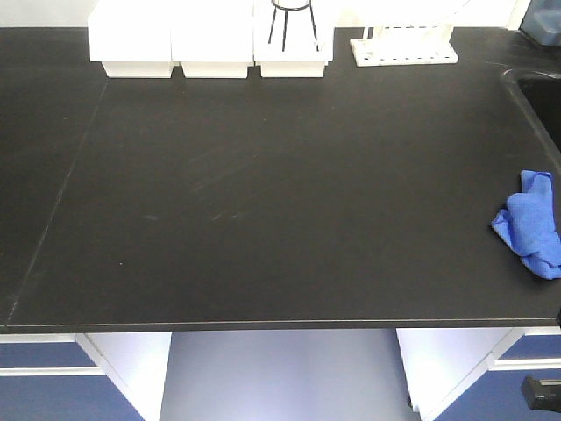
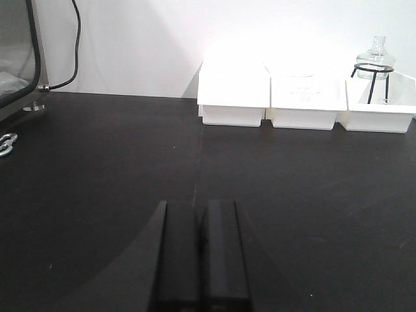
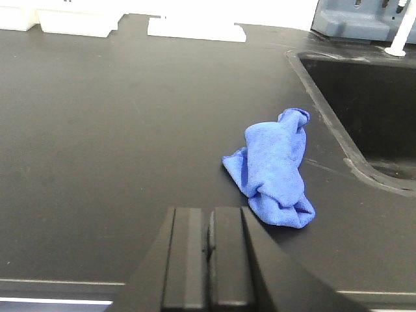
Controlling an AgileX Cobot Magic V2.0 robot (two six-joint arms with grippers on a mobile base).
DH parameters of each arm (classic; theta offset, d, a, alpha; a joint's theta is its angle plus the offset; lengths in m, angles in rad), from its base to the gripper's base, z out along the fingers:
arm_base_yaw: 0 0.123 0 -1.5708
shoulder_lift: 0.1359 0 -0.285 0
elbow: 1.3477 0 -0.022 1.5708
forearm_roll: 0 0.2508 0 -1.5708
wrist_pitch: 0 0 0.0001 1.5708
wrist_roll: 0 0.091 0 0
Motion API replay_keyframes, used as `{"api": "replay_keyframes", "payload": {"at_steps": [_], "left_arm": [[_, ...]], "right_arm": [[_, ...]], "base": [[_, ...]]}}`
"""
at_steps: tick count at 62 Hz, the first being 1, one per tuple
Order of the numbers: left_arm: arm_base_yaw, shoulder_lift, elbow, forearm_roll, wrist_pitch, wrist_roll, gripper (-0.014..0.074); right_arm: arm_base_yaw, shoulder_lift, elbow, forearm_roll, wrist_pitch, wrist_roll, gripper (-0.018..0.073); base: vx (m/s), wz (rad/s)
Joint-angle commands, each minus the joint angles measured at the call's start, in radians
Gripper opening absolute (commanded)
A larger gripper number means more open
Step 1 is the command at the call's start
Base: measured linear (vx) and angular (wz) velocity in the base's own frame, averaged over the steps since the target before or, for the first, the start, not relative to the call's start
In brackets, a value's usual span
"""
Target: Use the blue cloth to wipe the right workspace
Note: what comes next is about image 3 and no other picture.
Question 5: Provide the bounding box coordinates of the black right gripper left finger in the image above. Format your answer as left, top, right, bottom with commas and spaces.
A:
113, 208, 207, 311

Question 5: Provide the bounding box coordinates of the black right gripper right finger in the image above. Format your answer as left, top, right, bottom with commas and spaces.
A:
209, 207, 367, 311

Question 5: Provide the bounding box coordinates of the blue microfiber cloth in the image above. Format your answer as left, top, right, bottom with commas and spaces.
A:
222, 108, 315, 229

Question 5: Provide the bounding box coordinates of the black recessed sink basin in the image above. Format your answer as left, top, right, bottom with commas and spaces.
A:
287, 51, 415, 197

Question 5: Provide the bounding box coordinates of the white block right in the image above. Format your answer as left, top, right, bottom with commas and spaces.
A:
147, 17, 247, 43

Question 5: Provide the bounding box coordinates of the white block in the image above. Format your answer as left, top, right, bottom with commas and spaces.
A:
147, 17, 247, 43
37, 9, 124, 38
1, 0, 39, 31

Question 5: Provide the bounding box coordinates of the white block middle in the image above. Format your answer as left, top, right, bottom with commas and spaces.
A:
37, 9, 124, 38

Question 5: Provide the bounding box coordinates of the grey-blue plastic rack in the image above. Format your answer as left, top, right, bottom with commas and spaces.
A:
311, 0, 410, 42

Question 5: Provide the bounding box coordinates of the white block left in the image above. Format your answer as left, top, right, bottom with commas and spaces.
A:
1, 0, 39, 31

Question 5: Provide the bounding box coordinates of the white faucet post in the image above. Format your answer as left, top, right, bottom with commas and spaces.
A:
384, 0, 415, 57

